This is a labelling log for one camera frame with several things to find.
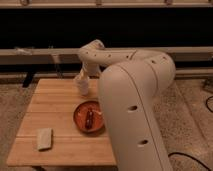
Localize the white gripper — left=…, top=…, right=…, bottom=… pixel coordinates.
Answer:
left=74, top=63, right=101, bottom=83

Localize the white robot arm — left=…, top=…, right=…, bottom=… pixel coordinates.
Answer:
left=75, top=40, right=176, bottom=171

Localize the orange round plate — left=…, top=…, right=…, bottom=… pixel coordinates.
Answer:
left=73, top=101, right=104, bottom=134

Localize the brown bottle on plate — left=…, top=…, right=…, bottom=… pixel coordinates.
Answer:
left=85, top=108, right=94, bottom=129

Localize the white folded cloth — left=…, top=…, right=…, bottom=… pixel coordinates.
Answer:
left=37, top=128, right=53, bottom=151

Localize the black rail support leg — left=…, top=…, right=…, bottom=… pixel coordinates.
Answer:
left=22, top=71, right=36, bottom=88

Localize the grey horizontal rail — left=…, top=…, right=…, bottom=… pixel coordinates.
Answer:
left=0, top=46, right=213, bottom=65

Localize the black floor cable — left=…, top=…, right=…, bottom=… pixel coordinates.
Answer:
left=167, top=94, right=213, bottom=171

